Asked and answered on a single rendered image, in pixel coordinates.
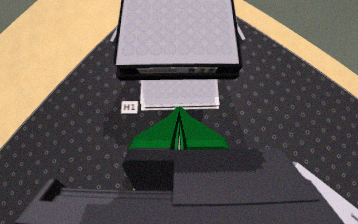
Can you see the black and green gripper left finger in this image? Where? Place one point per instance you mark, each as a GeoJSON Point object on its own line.
{"type": "Point", "coordinates": [164, 134]}

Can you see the dark grey perforated base plate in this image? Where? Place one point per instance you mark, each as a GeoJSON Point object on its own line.
{"type": "Point", "coordinates": [79, 136]}

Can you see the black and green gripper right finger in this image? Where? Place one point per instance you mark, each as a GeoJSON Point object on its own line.
{"type": "Point", "coordinates": [194, 135]}

